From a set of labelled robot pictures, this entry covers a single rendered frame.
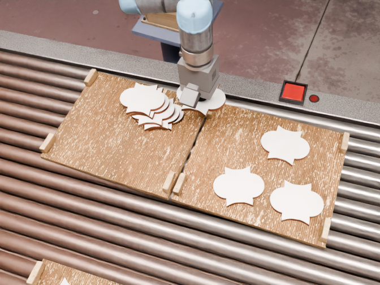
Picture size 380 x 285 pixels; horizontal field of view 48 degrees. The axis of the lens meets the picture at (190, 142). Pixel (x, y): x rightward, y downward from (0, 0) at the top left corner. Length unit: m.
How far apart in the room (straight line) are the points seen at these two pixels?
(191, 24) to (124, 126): 0.48
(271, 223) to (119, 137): 0.51
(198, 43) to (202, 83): 0.13
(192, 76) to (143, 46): 1.82
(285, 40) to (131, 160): 1.83
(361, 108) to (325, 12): 1.77
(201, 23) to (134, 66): 0.59
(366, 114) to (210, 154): 0.49
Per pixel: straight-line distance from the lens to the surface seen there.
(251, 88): 1.37
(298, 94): 1.36
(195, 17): 0.91
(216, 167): 1.19
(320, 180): 1.19
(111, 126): 1.31
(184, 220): 1.15
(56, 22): 3.22
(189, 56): 0.99
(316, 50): 2.82
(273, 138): 1.23
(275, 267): 1.11
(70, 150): 1.29
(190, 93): 1.07
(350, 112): 1.36
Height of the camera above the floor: 1.97
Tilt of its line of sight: 57 degrees down
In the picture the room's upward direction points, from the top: 8 degrees counter-clockwise
